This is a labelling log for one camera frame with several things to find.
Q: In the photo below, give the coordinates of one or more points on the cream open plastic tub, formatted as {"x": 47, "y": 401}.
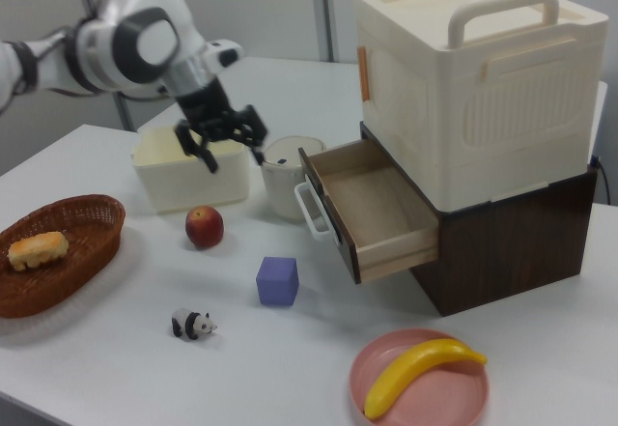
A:
{"x": 193, "y": 184}

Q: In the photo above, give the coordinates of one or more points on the pink plate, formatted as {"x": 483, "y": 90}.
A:
{"x": 434, "y": 397}

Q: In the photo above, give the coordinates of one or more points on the white lidded canister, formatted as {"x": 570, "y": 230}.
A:
{"x": 285, "y": 189}

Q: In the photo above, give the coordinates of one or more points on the panda figurine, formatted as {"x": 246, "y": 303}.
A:
{"x": 190, "y": 324}

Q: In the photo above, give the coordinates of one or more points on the red apple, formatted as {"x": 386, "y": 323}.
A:
{"x": 205, "y": 228}

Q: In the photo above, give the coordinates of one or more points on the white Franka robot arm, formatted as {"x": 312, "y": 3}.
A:
{"x": 145, "y": 47}

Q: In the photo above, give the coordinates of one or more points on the purple foam cube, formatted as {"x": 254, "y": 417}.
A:
{"x": 276, "y": 283}

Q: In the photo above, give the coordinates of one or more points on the brown wicker basket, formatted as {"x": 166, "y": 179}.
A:
{"x": 72, "y": 264}

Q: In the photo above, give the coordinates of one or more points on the dark wood drawer cabinet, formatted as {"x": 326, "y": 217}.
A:
{"x": 507, "y": 252}

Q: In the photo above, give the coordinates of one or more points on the toy bread loaf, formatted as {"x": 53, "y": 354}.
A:
{"x": 37, "y": 251}

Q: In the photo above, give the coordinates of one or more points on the yellow toy banana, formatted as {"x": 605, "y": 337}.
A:
{"x": 410, "y": 373}

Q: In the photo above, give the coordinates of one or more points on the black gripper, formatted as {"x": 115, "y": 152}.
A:
{"x": 207, "y": 107}

